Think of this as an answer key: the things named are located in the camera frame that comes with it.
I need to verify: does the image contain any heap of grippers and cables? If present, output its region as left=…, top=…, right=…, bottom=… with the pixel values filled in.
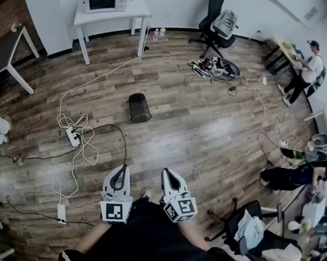
left=188, top=53, right=241, bottom=85

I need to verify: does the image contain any white microwave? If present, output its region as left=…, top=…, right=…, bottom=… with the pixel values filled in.
left=84, top=0, right=130, bottom=15

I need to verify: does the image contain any person's black clothing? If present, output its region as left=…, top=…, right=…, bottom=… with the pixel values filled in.
left=51, top=190, right=247, bottom=261

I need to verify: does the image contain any white power strip cord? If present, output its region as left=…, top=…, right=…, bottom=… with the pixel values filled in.
left=49, top=25, right=159, bottom=131

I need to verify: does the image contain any black office chair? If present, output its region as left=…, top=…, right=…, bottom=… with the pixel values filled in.
left=185, top=0, right=242, bottom=62

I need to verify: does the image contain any grey backpack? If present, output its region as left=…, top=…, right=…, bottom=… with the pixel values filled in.
left=211, top=9, right=240, bottom=41

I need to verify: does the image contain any white power strip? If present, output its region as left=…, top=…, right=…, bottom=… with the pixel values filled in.
left=65, top=126, right=80, bottom=148

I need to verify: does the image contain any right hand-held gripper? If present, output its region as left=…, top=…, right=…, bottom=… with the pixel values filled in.
left=158, top=165, right=199, bottom=225

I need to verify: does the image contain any black mesh waste bin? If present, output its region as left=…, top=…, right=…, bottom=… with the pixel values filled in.
left=128, top=91, right=153, bottom=124

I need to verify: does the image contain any person's right forearm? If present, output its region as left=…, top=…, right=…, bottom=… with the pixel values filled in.
left=179, top=218, right=213, bottom=254

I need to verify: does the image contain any white power adapter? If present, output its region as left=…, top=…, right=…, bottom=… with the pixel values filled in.
left=56, top=203, right=67, bottom=225

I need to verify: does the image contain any grey rounded appliance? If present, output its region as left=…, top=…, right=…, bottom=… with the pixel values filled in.
left=307, top=132, right=327, bottom=152

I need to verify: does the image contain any black slatted shelf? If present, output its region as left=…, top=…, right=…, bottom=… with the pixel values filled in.
left=260, top=38, right=293, bottom=76

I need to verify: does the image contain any black cable with adapter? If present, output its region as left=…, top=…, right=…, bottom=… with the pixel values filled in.
left=11, top=137, right=84, bottom=164

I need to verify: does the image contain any white charger cable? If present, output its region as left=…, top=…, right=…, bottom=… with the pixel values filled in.
left=47, top=124, right=104, bottom=207

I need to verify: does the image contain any wooden round table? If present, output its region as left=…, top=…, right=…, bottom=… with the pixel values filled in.
left=273, top=31, right=304, bottom=72

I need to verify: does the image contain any person's left forearm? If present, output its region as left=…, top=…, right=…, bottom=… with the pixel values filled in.
left=73, top=221, right=115, bottom=255

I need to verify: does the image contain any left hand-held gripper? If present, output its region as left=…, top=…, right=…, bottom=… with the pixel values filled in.
left=96, top=164, right=136, bottom=226

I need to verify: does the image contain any white cloth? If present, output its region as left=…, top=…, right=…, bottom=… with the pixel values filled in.
left=231, top=208, right=268, bottom=248

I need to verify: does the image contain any long black cable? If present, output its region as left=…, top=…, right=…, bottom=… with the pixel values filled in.
left=73, top=122, right=129, bottom=172

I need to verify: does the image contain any person's right shoe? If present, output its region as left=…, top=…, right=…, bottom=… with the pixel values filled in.
left=139, top=186, right=154, bottom=200

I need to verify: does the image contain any thin black floor cable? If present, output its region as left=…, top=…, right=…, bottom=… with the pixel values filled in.
left=0, top=188, right=95, bottom=235

